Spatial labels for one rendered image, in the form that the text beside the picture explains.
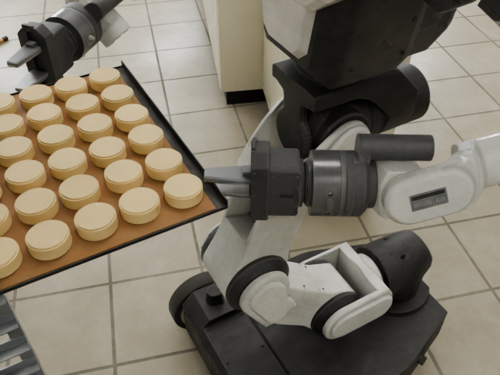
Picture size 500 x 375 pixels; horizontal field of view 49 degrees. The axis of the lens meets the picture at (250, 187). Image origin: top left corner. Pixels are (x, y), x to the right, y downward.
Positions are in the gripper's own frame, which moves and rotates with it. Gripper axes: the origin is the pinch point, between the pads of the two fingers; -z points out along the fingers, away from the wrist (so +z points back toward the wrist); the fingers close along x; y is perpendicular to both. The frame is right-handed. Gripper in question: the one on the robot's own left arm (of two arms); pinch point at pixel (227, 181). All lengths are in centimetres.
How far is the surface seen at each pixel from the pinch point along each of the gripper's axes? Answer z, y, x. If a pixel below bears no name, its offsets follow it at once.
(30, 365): -50, -13, -73
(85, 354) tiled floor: -45, -30, -96
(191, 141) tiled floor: -24, -131, -95
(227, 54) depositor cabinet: -9, -156, -68
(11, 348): -51, -12, -64
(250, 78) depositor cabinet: 1, -158, -80
